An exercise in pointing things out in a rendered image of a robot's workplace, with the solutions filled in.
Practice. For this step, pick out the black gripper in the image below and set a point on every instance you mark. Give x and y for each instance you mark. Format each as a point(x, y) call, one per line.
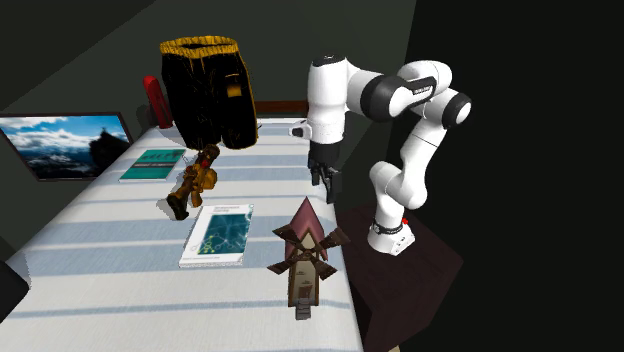
point(323, 154)

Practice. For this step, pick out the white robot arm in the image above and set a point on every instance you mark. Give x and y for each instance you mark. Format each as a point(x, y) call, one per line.
point(331, 97)

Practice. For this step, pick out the brown toy windmill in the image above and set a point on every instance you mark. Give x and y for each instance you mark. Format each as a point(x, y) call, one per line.
point(304, 253)

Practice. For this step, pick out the white book with teal picture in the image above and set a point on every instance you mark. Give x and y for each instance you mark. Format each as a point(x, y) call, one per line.
point(219, 234)

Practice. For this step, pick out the dark brown robot stand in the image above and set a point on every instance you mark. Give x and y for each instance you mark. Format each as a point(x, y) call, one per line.
point(400, 282)

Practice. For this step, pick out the brown toy cannon figure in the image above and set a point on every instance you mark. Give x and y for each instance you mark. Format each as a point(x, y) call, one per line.
point(195, 183)

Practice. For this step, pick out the black shorts with yellow waistband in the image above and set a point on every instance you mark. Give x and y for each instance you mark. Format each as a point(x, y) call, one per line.
point(209, 92)

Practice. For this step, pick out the red upright cylinder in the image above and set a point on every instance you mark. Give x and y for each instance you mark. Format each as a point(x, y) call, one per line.
point(157, 100)

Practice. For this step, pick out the white striped bed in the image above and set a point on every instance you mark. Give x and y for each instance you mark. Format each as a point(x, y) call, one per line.
point(97, 282)

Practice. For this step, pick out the framed mountain wall picture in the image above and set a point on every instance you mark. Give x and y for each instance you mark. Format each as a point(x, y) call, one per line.
point(63, 144)

